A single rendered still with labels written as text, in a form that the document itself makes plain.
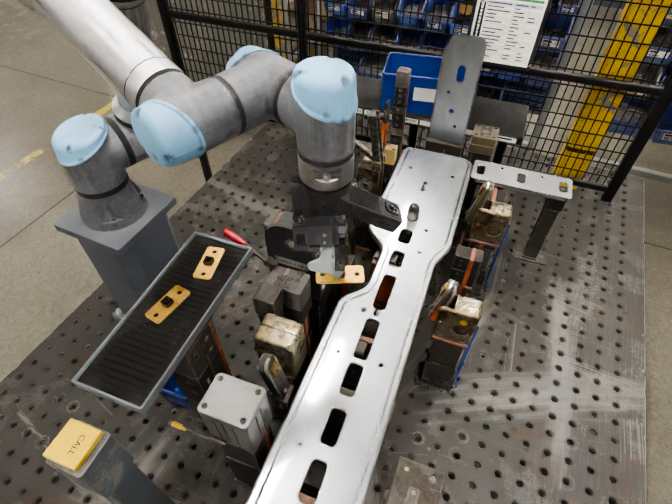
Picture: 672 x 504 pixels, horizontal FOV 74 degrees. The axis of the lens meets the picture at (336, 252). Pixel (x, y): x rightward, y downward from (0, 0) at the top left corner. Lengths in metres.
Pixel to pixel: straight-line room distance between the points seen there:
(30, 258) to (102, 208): 1.85
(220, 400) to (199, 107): 0.49
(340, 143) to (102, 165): 0.66
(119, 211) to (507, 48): 1.28
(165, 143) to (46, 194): 2.87
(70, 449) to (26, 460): 0.61
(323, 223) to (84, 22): 0.38
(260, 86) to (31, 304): 2.29
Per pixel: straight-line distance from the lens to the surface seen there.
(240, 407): 0.82
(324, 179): 0.57
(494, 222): 1.27
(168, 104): 0.54
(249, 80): 0.58
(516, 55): 1.72
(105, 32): 0.65
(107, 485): 0.89
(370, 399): 0.93
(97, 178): 1.11
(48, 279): 2.81
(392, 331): 1.01
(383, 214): 0.66
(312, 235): 0.66
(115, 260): 1.21
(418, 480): 0.86
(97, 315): 1.57
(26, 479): 1.40
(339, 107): 0.53
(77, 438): 0.83
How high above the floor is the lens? 1.85
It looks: 48 degrees down
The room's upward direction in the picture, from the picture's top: straight up
